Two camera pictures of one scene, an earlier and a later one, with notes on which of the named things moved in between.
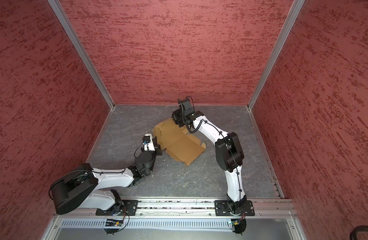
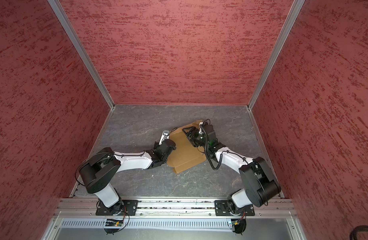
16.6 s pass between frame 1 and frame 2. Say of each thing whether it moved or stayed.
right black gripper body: moved
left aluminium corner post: stayed
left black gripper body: moved
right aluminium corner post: stayed
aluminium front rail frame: stayed
